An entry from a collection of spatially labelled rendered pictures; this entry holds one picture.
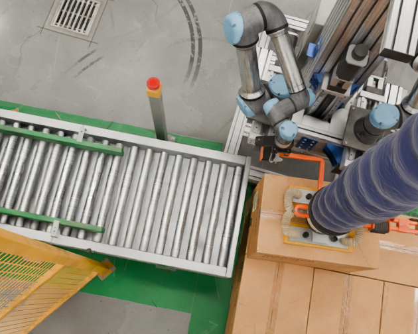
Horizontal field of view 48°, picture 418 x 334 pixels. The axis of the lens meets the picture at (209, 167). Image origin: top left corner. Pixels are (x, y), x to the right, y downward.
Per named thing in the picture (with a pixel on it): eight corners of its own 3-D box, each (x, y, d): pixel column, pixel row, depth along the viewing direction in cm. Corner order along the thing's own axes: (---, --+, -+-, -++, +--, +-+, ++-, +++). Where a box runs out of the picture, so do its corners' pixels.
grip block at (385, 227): (367, 232, 224) (372, 230, 218) (369, 211, 226) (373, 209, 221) (385, 234, 224) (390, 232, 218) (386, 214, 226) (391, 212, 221)
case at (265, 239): (246, 258, 268) (256, 252, 229) (253, 189, 278) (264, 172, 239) (351, 272, 268) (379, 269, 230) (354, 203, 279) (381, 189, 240)
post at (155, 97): (157, 148, 338) (145, 91, 242) (159, 139, 340) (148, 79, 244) (166, 150, 338) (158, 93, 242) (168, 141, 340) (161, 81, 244)
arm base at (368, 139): (356, 112, 240) (363, 105, 230) (385, 120, 239) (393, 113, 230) (350, 140, 236) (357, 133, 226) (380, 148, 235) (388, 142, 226)
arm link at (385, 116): (360, 113, 229) (371, 103, 216) (387, 109, 230) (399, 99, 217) (367, 137, 226) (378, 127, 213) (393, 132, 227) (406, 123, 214)
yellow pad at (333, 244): (282, 242, 230) (284, 241, 226) (284, 222, 233) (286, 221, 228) (351, 253, 231) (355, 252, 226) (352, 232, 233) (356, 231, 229)
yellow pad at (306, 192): (286, 205, 235) (288, 203, 231) (288, 185, 238) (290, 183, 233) (353, 215, 236) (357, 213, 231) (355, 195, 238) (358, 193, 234)
